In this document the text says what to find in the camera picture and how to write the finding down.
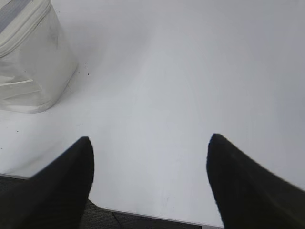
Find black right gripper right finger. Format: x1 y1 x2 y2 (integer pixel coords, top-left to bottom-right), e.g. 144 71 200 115
206 134 305 229

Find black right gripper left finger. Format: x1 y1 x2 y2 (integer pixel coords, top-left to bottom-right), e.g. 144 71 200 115
0 137 94 229

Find cream fabric zipper bag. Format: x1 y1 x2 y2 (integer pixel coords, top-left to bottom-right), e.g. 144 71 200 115
0 0 78 113

